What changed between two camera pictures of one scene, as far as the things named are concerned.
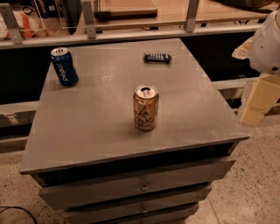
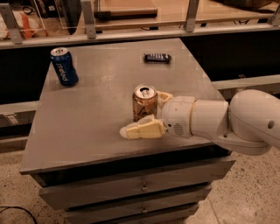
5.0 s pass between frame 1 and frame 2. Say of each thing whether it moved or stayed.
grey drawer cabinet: stayed
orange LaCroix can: stayed
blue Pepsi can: stayed
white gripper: moved
